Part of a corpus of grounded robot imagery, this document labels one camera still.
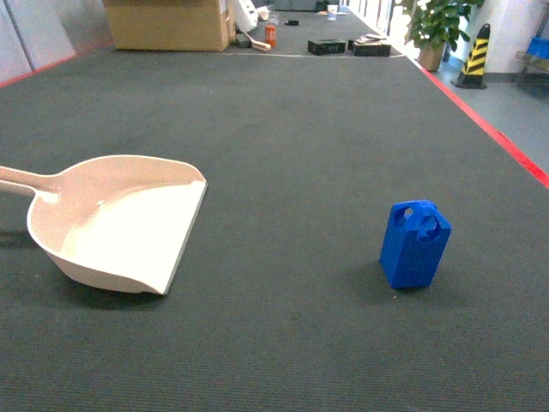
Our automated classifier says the blue plastic block part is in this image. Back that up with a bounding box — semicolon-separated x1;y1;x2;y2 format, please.
379;200;452;289

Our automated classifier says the beige plastic dustpan tray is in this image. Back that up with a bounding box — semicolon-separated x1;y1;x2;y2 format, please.
1;154;208;295

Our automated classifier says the black crate left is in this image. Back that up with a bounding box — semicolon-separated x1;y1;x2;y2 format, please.
307;39;346;56

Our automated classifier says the black crate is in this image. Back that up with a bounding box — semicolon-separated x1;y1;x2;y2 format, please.
347;35;392;57
307;39;346;56

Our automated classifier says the orange can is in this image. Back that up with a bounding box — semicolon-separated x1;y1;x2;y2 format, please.
264;24;276;48

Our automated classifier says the black crate right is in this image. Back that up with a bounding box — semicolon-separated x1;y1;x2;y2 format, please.
347;35;392;57

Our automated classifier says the white paper cup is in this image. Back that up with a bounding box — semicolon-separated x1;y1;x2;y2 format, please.
327;4;339;21

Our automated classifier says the large cardboard box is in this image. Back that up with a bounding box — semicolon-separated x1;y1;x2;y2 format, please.
103;0;236;52

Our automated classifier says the yellow black striped bollard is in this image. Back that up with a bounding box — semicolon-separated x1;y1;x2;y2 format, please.
451;23;491;90

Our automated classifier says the potted green plant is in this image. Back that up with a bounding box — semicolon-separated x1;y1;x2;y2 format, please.
397;0;485;72

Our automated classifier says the wooden handle brush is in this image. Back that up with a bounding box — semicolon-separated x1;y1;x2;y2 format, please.
244;33;272;52

